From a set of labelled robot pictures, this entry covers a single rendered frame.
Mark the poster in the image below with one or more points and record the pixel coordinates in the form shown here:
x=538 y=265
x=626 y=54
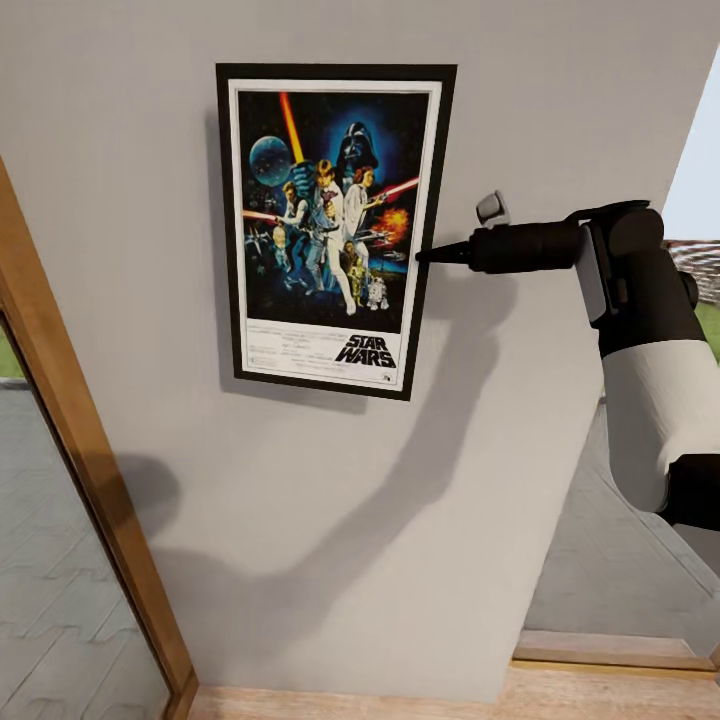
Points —
x=331 y=177

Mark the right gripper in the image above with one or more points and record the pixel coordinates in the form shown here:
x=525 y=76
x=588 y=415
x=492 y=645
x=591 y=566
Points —
x=506 y=249

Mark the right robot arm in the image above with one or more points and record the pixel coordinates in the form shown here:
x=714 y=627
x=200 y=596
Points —
x=662 y=382

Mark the fixed window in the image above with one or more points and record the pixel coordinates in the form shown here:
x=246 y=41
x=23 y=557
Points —
x=620 y=592

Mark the door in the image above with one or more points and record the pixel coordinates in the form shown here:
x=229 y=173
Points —
x=86 y=629

